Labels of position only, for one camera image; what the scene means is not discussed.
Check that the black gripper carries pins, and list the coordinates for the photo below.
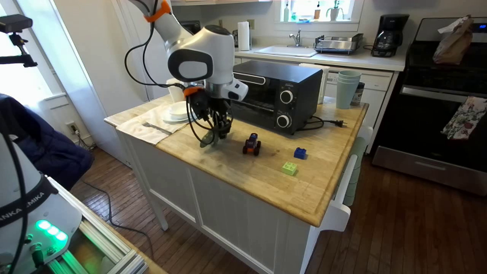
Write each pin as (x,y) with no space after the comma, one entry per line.
(212,109)

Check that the green dinosaur toy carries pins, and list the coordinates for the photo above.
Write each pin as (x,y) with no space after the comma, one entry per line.
(211,138)

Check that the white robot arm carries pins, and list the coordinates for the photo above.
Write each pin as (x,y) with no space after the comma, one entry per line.
(203,64)

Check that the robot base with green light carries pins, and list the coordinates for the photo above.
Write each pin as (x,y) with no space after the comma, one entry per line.
(36,220)

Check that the red and blue toy car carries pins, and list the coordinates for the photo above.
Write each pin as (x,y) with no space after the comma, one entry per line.
(252,144)

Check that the green toy block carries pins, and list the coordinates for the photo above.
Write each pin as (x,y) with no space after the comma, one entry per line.
(290,167)

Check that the blue toy block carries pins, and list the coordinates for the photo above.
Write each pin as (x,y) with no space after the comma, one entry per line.
(300,152)

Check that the stained white cloth placemat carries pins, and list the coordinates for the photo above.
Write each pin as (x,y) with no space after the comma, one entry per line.
(151,122)

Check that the black toaster oven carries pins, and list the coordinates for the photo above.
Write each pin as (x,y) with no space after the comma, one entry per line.
(281,97)

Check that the silver fork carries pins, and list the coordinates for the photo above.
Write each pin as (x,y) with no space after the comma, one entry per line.
(159,128)

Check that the white kitchen island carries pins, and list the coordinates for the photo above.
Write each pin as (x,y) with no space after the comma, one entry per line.
(268,219)

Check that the kitchen sink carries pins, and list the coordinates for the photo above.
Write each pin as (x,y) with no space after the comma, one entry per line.
(303,52)

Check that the paper towel roll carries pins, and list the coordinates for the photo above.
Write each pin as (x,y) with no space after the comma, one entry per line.
(244,35)

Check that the silver faucet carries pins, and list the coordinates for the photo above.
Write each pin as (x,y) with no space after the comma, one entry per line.
(297,38)

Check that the white paper cup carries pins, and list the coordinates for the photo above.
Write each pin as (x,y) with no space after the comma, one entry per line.
(348,88)

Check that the grey dish rack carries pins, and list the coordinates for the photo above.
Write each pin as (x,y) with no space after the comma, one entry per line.
(338,44)

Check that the dark blue jacket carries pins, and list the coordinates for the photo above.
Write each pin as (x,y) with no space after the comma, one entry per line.
(49,150)

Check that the black stove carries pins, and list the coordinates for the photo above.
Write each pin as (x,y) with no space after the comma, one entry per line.
(413,134)

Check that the black coffee maker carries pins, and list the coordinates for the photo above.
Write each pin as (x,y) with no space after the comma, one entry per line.
(390,33)

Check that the floral dish towel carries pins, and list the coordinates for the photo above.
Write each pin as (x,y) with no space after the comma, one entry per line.
(466,118)

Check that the brown paper bag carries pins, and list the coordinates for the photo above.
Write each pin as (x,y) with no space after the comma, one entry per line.
(456,39)

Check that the black camera on stand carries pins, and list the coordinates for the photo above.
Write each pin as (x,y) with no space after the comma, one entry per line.
(13,24)

